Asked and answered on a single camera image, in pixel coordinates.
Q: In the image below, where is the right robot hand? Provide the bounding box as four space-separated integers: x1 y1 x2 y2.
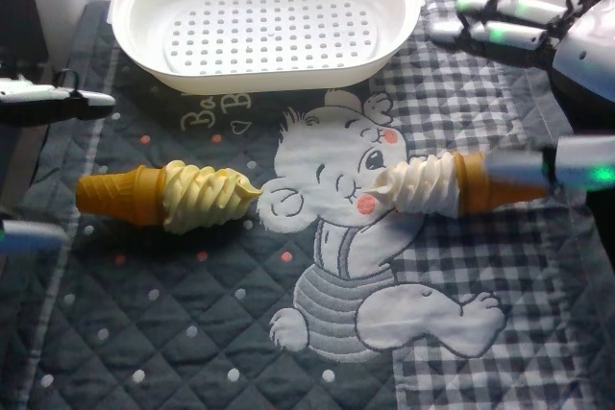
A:
426 0 615 194

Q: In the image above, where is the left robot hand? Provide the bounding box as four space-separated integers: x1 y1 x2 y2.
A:
0 71 117 258

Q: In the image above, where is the yellow swirl ice cream toy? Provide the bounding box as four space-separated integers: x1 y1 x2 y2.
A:
75 158 264 237

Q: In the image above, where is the white swirl ice cream toy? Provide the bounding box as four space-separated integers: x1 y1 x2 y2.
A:
372 150 552 219

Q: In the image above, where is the white oval perforated basket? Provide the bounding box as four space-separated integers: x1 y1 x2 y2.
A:
106 0 425 94

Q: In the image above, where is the grey quilt with bear print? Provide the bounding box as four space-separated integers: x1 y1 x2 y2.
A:
0 0 615 410

